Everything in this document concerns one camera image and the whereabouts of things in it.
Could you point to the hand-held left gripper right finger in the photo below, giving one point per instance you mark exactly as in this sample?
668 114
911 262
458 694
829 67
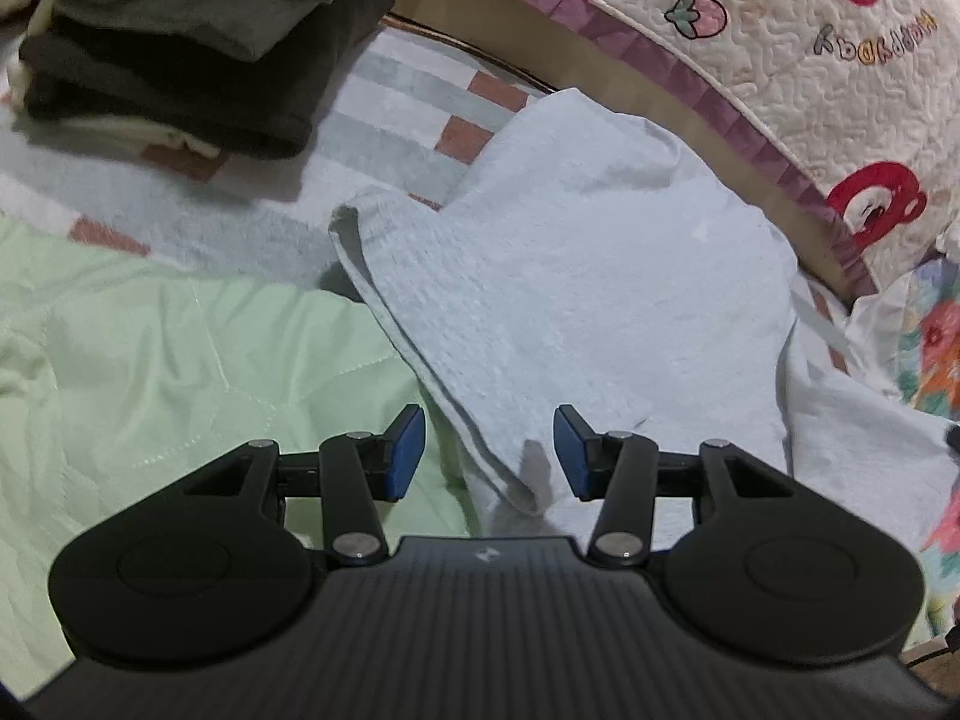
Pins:
570 457

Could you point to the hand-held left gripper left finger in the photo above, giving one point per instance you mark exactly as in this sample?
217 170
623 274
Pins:
406 457

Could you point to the light blue garment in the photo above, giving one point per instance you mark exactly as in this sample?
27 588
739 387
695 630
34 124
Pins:
562 240

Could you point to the white garment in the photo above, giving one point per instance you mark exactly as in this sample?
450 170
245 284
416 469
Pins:
847 450

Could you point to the light green quilt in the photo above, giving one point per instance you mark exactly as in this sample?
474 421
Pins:
150 360

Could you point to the striped checked blanket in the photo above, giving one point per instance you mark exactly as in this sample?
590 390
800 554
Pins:
390 90

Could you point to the floral cloth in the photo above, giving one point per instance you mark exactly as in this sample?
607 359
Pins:
930 345

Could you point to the cream folded garment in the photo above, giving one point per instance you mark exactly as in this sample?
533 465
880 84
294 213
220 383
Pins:
150 133

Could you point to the tan bed edge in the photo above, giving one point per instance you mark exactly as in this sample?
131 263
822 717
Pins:
525 37

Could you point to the dark brown folded garment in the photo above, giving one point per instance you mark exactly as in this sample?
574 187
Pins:
187 90

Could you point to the cream quilted cover red print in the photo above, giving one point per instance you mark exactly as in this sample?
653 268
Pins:
787 75

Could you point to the grey-green folded garment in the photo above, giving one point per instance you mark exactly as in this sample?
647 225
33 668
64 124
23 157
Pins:
225 7

